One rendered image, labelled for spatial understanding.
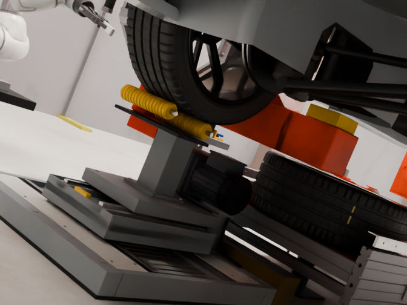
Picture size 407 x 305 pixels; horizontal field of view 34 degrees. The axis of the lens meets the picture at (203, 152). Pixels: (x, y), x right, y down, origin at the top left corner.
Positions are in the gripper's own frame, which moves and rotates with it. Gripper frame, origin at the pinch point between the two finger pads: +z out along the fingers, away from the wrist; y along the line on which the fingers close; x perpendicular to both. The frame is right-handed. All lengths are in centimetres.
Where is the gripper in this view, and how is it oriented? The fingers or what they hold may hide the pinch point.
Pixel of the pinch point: (108, 28)
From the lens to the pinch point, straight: 262.6
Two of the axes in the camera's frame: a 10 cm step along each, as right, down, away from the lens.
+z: 6.0, 5.7, -5.6
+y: 5.8, 1.8, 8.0
